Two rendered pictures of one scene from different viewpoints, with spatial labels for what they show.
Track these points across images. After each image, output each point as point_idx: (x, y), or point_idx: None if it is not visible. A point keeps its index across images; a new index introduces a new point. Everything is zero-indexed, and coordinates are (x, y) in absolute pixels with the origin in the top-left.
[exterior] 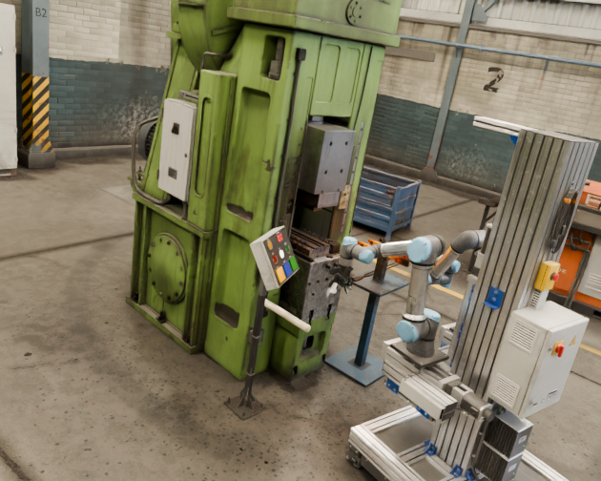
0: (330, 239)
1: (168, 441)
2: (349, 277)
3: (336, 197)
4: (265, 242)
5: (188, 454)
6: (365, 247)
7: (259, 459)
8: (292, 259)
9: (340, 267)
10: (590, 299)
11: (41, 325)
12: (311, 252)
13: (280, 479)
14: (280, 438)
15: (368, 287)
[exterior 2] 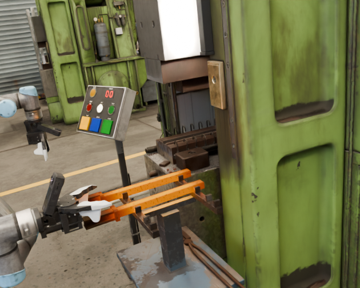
0: (203, 152)
1: (117, 227)
2: (27, 132)
3: (158, 68)
4: (90, 88)
5: (99, 234)
6: (5, 95)
7: (71, 267)
8: (107, 121)
9: (40, 122)
10: None
11: None
12: (157, 143)
13: (43, 276)
14: (86, 283)
15: (146, 244)
